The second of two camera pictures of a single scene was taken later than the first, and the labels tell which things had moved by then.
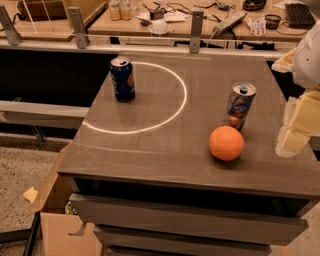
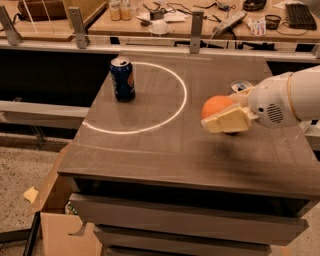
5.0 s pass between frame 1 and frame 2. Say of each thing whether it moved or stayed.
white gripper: moved
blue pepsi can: stayed
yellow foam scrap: stayed
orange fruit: moved
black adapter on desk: stayed
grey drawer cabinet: stayed
